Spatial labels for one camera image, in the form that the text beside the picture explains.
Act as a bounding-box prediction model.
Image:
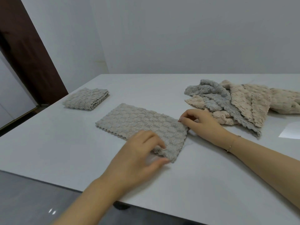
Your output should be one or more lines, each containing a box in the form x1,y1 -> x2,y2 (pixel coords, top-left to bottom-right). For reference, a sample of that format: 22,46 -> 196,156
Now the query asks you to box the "person's right hand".
178,108 -> 232,150

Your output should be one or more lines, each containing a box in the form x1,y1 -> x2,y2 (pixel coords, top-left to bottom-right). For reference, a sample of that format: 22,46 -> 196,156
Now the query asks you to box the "person's left hand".
100,130 -> 170,198

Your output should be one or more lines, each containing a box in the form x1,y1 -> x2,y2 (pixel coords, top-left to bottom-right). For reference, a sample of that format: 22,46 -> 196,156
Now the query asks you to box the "blue-grey fluffy towel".
183,79 -> 263,138

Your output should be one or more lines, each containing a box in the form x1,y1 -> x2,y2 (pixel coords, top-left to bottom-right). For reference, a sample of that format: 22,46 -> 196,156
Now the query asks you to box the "taupe fluffy towel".
95,102 -> 190,164
62,87 -> 110,111

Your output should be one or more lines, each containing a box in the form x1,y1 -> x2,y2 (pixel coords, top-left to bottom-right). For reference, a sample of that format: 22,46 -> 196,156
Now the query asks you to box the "person's right forearm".
224,133 -> 300,210

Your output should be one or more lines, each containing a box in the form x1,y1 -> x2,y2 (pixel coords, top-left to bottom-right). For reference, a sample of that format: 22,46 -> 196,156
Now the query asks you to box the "white glossy table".
0,73 -> 300,225

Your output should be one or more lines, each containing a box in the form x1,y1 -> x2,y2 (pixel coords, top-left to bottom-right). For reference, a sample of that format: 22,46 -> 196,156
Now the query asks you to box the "white cabinet with wooden base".
0,51 -> 38,131

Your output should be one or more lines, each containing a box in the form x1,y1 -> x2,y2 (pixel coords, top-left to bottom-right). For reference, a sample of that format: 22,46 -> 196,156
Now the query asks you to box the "dark brown wooden door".
0,0 -> 69,106

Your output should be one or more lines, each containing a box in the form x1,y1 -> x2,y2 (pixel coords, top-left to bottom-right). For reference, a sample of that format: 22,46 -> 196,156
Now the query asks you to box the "thin gold bracelet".
226,135 -> 242,153

